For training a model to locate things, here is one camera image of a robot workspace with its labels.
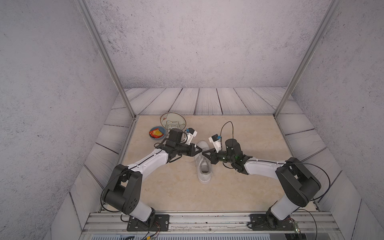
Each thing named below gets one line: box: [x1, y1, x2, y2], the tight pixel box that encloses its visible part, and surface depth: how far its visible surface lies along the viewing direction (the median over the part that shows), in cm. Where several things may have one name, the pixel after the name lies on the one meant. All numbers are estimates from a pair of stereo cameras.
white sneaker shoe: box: [196, 140, 213, 184], surface depth 86 cm
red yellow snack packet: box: [149, 128, 164, 139], surface depth 109 cm
